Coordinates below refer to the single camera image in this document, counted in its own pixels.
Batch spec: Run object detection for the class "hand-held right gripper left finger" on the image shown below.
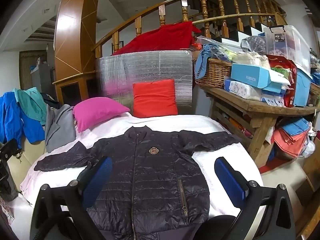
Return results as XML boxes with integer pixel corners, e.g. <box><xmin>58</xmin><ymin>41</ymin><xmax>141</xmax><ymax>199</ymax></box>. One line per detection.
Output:
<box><xmin>30</xmin><ymin>156</ymin><xmax>114</xmax><ymax>240</ymax></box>

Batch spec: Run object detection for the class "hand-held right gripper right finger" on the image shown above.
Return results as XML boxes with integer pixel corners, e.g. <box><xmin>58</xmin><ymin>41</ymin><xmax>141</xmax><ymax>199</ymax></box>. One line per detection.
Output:
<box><xmin>214</xmin><ymin>157</ymin><xmax>297</xmax><ymax>240</ymax></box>

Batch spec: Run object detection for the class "black puffer jacket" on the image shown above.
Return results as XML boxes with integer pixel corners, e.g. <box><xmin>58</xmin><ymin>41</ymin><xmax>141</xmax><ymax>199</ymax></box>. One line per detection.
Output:
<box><xmin>34</xmin><ymin>126</ymin><xmax>242</xmax><ymax>240</ymax></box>

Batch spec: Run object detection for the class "grey coat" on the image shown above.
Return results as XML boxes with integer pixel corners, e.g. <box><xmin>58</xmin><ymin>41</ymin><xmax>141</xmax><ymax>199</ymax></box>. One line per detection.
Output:
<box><xmin>45</xmin><ymin>104</ymin><xmax>77</xmax><ymax>153</ymax></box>

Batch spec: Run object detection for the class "magenta pillow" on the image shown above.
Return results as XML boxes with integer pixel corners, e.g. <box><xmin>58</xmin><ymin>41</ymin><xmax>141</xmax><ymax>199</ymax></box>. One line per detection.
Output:
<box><xmin>73</xmin><ymin>97</ymin><xmax>131</xmax><ymax>133</ymax></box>

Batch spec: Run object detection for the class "stack of orange folded cloths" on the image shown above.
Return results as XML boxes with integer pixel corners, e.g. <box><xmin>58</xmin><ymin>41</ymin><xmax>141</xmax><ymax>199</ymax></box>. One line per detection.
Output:
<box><xmin>272</xmin><ymin>127</ymin><xmax>310</xmax><ymax>159</ymax></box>

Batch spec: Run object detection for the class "wooden table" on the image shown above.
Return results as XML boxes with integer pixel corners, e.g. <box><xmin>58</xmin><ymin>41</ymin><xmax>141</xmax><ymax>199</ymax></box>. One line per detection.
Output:
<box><xmin>197</xmin><ymin>80</ymin><xmax>320</xmax><ymax>168</ymax></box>

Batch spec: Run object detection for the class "cream sofa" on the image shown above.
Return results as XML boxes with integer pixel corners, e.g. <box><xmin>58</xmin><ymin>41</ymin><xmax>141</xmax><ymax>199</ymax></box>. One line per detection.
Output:
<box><xmin>7</xmin><ymin>135</ymin><xmax>47</xmax><ymax>180</ymax></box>

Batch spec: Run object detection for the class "white pink blanket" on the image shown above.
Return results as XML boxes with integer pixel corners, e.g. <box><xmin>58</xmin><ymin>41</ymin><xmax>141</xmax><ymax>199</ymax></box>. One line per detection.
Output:
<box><xmin>20</xmin><ymin>112</ymin><xmax>264</xmax><ymax>220</ymax></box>

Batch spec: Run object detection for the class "brown wooden board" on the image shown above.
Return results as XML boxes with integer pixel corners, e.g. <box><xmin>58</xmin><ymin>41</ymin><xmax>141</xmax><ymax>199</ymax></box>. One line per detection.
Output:
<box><xmin>295</xmin><ymin>140</ymin><xmax>320</xmax><ymax>240</ymax></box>

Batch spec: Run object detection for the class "blue folded cloth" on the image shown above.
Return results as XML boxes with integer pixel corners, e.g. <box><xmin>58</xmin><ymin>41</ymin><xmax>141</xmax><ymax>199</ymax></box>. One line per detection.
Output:
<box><xmin>280</xmin><ymin>117</ymin><xmax>310</xmax><ymax>135</ymax></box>

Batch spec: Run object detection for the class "white dotted tissue pack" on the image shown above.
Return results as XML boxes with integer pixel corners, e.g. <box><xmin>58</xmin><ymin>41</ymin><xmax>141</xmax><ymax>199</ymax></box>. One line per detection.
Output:
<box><xmin>224</xmin><ymin>79</ymin><xmax>263</xmax><ymax>100</ymax></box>

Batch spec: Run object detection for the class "blue patterned white pack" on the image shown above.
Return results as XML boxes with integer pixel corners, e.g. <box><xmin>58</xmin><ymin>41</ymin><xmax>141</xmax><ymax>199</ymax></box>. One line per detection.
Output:
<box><xmin>261</xmin><ymin>90</ymin><xmax>287</xmax><ymax>107</ymax></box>

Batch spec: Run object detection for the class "black garment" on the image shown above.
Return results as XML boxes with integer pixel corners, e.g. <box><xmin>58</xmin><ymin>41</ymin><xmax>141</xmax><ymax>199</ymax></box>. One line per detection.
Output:
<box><xmin>0</xmin><ymin>139</ymin><xmax>22</xmax><ymax>202</ymax></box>

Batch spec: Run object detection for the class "red pillow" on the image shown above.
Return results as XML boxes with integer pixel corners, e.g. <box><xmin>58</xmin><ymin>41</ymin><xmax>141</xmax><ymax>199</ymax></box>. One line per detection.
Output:
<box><xmin>132</xmin><ymin>79</ymin><xmax>178</xmax><ymax>118</ymax></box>

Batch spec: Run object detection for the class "cartoon printed fabric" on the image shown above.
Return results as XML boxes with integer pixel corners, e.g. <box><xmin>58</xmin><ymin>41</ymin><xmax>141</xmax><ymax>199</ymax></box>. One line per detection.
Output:
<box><xmin>0</xmin><ymin>196</ymin><xmax>14</xmax><ymax>225</ymax></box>

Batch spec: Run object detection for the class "teal jacket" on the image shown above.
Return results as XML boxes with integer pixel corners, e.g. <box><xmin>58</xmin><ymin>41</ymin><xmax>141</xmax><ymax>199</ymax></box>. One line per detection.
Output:
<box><xmin>14</xmin><ymin>87</ymin><xmax>48</xmax><ymax>124</ymax></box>

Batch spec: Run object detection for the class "blue jacket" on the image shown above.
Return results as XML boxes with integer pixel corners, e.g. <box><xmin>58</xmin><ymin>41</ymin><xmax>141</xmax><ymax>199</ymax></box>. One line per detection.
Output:
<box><xmin>0</xmin><ymin>91</ymin><xmax>45</xmax><ymax>148</ymax></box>

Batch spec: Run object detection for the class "blue cardboard box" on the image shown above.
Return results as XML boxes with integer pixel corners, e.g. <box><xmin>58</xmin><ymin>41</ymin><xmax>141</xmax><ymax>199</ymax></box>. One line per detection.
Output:
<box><xmin>230</xmin><ymin>63</ymin><xmax>292</xmax><ymax>93</ymax></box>

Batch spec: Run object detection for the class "wicker basket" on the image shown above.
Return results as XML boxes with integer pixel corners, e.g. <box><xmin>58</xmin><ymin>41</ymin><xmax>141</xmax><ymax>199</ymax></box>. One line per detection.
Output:
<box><xmin>194</xmin><ymin>57</ymin><xmax>233</xmax><ymax>89</ymax></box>

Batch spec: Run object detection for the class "grey refrigerator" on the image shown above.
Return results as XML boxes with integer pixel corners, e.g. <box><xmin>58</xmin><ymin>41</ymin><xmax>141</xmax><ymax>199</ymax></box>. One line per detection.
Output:
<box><xmin>31</xmin><ymin>62</ymin><xmax>54</xmax><ymax>95</ymax></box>

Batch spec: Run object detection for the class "blue plastic bin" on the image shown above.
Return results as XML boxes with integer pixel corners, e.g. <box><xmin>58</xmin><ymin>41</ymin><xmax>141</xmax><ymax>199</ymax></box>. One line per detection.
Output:
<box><xmin>292</xmin><ymin>64</ymin><xmax>313</xmax><ymax>107</ymax></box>

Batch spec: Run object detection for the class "plastic bag of cream cloth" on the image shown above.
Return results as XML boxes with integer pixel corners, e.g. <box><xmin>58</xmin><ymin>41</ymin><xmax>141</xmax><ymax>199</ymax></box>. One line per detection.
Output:
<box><xmin>231</xmin><ymin>51</ymin><xmax>270</xmax><ymax>69</ymax></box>

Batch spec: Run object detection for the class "silver foil insulation mat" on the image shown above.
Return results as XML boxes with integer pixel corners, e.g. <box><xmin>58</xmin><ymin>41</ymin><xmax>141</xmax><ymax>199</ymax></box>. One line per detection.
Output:
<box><xmin>95</xmin><ymin>50</ymin><xmax>194</xmax><ymax>117</ymax></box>

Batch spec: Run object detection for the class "red bag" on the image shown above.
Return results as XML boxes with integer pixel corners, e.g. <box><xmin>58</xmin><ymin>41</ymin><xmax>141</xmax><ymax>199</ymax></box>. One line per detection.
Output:
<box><xmin>266</xmin><ymin>54</ymin><xmax>298</xmax><ymax>108</ymax></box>

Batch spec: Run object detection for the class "brown curtain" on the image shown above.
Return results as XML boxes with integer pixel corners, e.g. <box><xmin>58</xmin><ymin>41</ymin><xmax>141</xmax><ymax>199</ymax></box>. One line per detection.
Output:
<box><xmin>19</xmin><ymin>50</ymin><xmax>47</xmax><ymax>90</ymax></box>

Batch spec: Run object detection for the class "clear plastic bag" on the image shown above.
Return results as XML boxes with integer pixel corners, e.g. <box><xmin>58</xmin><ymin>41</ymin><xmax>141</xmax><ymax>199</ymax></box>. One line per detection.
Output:
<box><xmin>196</xmin><ymin>36</ymin><xmax>238</xmax><ymax>60</ymax></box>

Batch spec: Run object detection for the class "framed picture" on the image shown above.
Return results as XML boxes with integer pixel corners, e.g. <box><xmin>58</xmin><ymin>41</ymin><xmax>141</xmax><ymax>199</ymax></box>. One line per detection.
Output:
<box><xmin>112</xmin><ymin>40</ymin><xmax>124</xmax><ymax>54</ymax></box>

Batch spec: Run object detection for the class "plastic bag with dark item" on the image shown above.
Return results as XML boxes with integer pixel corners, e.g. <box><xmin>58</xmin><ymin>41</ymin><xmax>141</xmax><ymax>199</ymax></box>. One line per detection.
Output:
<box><xmin>241</xmin><ymin>35</ymin><xmax>267</xmax><ymax>55</ymax></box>

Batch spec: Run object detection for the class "clear plastic storage box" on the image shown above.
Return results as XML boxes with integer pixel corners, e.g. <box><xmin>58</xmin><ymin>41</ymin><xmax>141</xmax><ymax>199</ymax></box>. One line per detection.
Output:
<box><xmin>264</xmin><ymin>25</ymin><xmax>312</xmax><ymax>74</ymax></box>

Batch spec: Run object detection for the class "wooden pillar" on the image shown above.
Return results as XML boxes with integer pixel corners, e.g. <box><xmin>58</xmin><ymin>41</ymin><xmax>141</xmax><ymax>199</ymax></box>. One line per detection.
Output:
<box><xmin>52</xmin><ymin>0</ymin><xmax>102</xmax><ymax>105</ymax></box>

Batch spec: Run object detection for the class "red quilt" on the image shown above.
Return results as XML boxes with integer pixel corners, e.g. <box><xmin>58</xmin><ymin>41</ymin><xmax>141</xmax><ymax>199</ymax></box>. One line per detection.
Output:
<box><xmin>112</xmin><ymin>21</ymin><xmax>202</xmax><ymax>55</ymax></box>

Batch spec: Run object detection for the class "wooden stair railing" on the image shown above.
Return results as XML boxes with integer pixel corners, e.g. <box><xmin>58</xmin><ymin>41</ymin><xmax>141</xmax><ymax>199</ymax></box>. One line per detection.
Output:
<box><xmin>91</xmin><ymin>0</ymin><xmax>288</xmax><ymax>58</ymax></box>

